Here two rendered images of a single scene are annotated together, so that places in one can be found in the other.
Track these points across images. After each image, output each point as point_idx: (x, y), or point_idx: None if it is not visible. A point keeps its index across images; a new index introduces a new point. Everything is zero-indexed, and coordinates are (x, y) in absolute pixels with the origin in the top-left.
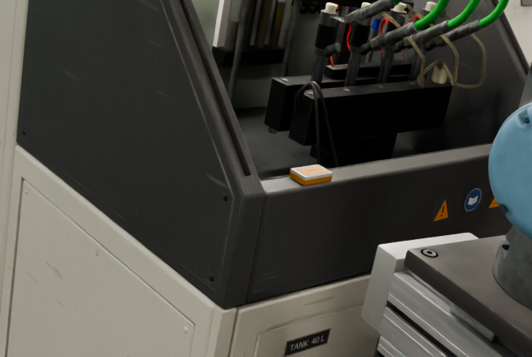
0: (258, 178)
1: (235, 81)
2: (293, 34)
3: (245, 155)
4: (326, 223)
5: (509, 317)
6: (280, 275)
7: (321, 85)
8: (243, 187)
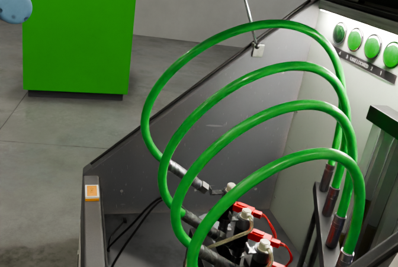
0: (89, 168)
1: (299, 260)
2: (311, 250)
3: (99, 160)
4: (82, 224)
5: None
6: (80, 228)
7: (228, 253)
8: (87, 164)
